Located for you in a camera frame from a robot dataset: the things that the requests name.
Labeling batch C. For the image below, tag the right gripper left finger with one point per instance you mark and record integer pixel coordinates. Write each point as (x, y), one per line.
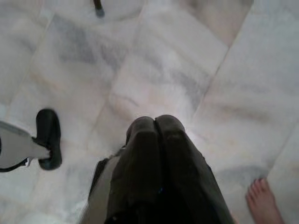
(140, 168)

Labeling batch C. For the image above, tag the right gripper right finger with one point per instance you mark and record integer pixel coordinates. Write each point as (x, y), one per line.
(184, 177)

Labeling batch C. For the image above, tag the person's bare foot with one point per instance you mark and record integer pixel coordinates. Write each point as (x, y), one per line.
(264, 203)

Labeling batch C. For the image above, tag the black robot left foot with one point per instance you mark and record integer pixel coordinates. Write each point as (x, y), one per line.
(46, 126)

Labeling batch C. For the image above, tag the silver robot left leg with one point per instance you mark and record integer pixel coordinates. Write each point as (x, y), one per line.
(14, 147)

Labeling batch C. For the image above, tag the dark furniture leg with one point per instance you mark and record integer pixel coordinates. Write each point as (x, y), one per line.
(98, 7)

